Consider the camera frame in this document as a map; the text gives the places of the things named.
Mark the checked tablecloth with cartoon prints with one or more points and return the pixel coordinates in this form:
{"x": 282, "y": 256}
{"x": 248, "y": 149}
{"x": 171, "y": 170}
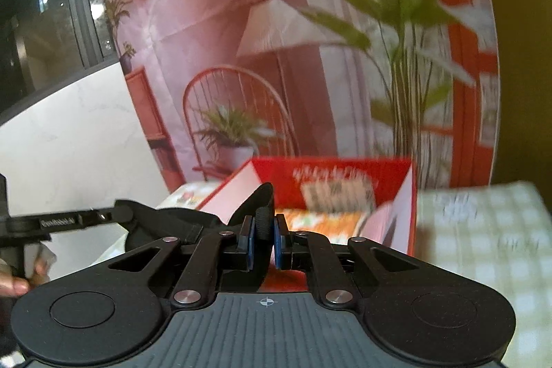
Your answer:
{"x": 474, "y": 247}

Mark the printed room scene backdrop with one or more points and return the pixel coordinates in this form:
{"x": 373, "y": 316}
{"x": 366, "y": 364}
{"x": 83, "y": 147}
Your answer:
{"x": 302, "y": 27}

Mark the dark framed window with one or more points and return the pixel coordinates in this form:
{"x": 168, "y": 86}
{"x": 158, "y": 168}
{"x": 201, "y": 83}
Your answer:
{"x": 39, "y": 6}

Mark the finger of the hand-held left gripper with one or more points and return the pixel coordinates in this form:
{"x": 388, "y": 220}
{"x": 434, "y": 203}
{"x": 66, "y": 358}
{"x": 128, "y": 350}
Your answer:
{"x": 73, "y": 219}

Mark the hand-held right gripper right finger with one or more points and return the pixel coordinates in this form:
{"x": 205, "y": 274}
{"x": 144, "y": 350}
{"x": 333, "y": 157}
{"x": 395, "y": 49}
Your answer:
{"x": 278, "y": 241}

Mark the orange patterned soft item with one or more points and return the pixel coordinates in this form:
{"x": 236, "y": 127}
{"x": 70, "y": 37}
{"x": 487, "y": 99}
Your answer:
{"x": 327, "y": 223}

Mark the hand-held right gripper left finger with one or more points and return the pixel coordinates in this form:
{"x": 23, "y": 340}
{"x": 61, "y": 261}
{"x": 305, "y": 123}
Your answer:
{"x": 248, "y": 241}

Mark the red cardboard box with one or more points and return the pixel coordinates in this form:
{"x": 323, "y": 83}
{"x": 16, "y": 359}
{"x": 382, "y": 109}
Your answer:
{"x": 327, "y": 174}

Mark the person's left hand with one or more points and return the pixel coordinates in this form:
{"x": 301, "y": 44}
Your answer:
{"x": 17, "y": 284}

